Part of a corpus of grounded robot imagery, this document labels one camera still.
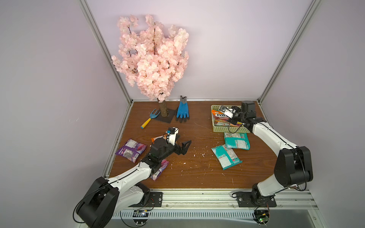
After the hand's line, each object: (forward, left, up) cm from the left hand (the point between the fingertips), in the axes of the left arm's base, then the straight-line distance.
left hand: (187, 139), depth 79 cm
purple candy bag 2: (-9, +14, -15) cm, 22 cm away
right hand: (+21, -27, +5) cm, 34 cm away
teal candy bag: (+7, -35, -13) cm, 38 cm away
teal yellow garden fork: (+30, +29, -16) cm, 44 cm away
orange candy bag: (+19, -23, -6) cm, 30 cm away
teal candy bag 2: (-4, -25, -15) cm, 29 cm away
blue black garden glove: (+34, +4, -14) cm, 37 cm away
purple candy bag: (0, +36, -14) cm, 39 cm away
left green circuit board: (-35, +24, -20) cm, 47 cm away
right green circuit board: (-33, -38, -17) cm, 54 cm away
